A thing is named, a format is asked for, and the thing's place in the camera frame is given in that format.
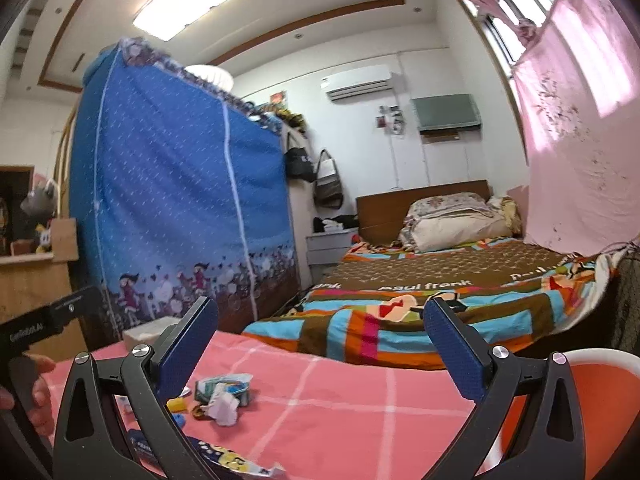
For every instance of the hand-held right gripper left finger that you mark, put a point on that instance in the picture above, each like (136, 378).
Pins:
(187, 355)

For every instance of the white wall air conditioner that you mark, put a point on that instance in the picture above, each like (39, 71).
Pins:
(355, 82)

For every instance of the blue printed fabric wardrobe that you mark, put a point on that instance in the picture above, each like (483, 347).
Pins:
(175, 185)

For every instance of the dark blue snack packet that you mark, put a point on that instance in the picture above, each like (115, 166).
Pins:
(140, 447)

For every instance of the grey wall television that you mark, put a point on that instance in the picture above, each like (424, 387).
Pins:
(445, 112)

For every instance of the pile of plush toys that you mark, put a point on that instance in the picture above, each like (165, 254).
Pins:
(285, 112)

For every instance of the pink curtain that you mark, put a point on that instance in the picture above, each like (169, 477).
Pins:
(575, 160)

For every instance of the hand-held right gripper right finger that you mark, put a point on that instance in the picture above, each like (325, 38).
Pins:
(452, 345)

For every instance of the window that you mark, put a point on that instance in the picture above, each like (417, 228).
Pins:
(525, 5)

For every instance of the curved wooden frame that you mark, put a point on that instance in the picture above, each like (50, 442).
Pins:
(61, 160)

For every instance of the black clothes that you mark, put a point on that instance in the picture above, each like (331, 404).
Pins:
(335, 222)

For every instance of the beige pillow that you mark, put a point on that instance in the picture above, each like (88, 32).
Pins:
(460, 232)

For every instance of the grey brown hanging bag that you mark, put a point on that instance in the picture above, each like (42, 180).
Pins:
(327, 185)

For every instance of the yellow plastic piece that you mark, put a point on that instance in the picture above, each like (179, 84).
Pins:
(177, 404)

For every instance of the cartoon print snack packet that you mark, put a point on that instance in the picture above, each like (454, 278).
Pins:
(230, 460)

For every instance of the colourful printed blanket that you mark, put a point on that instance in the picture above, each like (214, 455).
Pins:
(400, 270)

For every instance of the wooden cabinet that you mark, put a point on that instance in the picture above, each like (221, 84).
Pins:
(25, 285)

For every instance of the silver green foil wrapper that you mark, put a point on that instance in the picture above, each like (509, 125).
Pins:
(235, 389)

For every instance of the floral pillow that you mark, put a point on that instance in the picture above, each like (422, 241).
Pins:
(450, 205)

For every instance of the person's left hand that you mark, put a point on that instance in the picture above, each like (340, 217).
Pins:
(45, 410)

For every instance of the brown dried fruit core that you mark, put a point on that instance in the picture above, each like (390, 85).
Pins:
(200, 413)

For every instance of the thick white book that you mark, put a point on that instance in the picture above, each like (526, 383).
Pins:
(145, 334)

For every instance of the wooden bed headboard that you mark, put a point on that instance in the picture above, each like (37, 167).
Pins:
(380, 215)

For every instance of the rectangular ceiling light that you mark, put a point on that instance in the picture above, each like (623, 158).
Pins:
(185, 0)

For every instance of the black yellow plush toy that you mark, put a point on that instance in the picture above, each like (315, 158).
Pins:
(44, 240)

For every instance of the pink checked cloth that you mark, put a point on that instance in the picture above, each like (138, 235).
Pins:
(325, 410)

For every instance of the cardboard box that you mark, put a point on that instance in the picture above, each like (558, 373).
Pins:
(64, 240)

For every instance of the small wall pictures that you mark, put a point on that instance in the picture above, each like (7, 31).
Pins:
(392, 120)

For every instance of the black hanging bag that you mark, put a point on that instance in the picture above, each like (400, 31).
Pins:
(300, 162)

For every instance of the crumpled white paper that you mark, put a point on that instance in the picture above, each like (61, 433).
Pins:
(222, 407)

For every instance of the white round lampshade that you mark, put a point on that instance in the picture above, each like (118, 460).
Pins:
(210, 77)

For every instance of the yellow floral quilt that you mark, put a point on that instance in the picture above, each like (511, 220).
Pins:
(505, 212)

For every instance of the white nightstand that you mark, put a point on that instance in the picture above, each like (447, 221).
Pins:
(325, 250)

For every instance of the grey plush mouse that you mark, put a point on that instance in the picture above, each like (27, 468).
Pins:
(40, 205)

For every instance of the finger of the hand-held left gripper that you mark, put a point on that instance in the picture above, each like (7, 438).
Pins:
(80, 305)

